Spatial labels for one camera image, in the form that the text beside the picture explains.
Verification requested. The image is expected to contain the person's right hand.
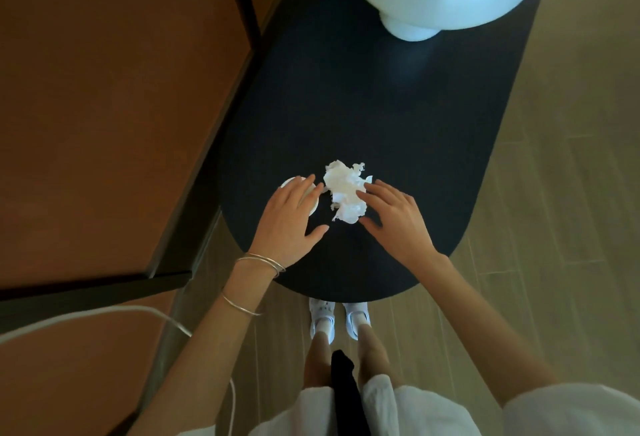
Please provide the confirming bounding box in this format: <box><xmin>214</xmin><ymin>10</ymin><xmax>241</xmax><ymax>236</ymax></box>
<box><xmin>355</xmin><ymin>179</ymin><xmax>449</xmax><ymax>272</ymax></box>

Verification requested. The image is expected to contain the person's left hand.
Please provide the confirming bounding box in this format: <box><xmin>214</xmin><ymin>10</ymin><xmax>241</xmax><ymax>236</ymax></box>
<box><xmin>248</xmin><ymin>174</ymin><xmax>330</xmax><ymax>269</ymax></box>

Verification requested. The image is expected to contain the person's left forearm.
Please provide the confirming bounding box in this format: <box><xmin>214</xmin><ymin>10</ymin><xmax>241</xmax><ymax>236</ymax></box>
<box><xmin>127</xmin><ymin>252</ymin><xmax>288</xmax><ymax>436</ymax></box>

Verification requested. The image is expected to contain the person's right forearm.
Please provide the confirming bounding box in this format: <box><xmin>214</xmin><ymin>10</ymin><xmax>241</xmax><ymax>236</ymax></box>
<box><xmin>416</xmin><ymin>254</ymin><xmax>559</xmax><ymax>407</ymax></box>

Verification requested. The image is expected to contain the crumpled white tissue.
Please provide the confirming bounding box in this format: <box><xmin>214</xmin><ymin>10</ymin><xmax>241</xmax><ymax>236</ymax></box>
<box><xmin>322</xmin><ymin>160</ymin><xmax>374</xmax><ymax>225</ymax></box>

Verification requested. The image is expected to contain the thin silver bangle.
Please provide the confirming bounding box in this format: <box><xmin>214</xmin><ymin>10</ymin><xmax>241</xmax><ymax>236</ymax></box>
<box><xmin>220</xmin><ymin>291</ymin><xmax>264</xmax><ymax>317</ymax></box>
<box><xmin>234</xmin><ymin>256</ymin><xmax>282</xmax><ymax>280</ymax></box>
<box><xmin>247</xmin><ymin>253</ymin><xmax>287</xmax><ymax>273</ymax></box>

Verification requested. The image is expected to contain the person's left white shoe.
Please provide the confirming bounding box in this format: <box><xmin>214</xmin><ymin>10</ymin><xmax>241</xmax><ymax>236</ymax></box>
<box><xmin>308</xmin><ymin>297</ymin><xmax>337</xmax><ymax>342</ymax></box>

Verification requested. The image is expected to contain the person's white shoe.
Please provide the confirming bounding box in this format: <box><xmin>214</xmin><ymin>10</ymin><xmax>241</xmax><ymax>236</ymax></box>
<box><xmin>342</xmin><ymin>301</ymin><xmax>374</xmax><ymax>342</ymax></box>
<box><xmin>308</xmin><ymin>297</ymin><xmax>337</xmax><ymax>342</ymax></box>

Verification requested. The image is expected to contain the person's right white shoe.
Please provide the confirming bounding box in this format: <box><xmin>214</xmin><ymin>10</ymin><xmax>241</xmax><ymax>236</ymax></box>
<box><xmin>342</xmin><ymin>301</ymin><xmax>374</xmax><ymax>342</ymax></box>

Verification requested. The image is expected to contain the person's right leg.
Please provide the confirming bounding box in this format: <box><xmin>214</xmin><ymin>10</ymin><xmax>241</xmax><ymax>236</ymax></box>
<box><xmin>355</xmin><ymin>323</ymin><xmax>397</xmax><ymax>387</ymax></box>

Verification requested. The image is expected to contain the person's leg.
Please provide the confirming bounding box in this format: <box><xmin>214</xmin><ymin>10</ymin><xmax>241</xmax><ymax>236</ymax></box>
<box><xmin>303</xmin><ymin>332</ymin><xmax>334</xmax><ymax>392</ymax></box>
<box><xmin>355</xmin><ymin>323</ymin><xmax>397</xmax><ymax>387</ymax></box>

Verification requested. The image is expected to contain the person's left leg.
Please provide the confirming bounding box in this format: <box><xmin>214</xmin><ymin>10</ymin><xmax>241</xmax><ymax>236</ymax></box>
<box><xmin>303</xmin><ymin>332</ymin><xmax>334</xmax><ymax>392</ymax></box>

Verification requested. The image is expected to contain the white garment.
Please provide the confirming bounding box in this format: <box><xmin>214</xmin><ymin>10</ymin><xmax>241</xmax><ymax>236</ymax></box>
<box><xmin>179</xmin><ymin>374</ymin><xmax>640</xmax><ymax>436</ymax></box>

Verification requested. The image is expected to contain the black fabric strap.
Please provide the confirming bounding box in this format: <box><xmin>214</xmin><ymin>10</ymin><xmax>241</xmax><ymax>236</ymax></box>
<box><xmin>329</xmin><ymin>349</ymin><xmax>372</xmax><ymax>436</ymax></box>

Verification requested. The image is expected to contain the brown cabinet with black frame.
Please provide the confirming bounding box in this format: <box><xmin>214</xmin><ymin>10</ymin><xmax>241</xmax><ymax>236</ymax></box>
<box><xmin>0</xmin><ymin>0</ymin><xmax>307</xmax><ymax>436</ymax></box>

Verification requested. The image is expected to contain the white cable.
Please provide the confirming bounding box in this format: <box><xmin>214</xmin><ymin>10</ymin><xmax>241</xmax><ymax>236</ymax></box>
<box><xmin>0</xmin><ymin>304</ymin><xmax>237</xmax><ymax>436</ymax></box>

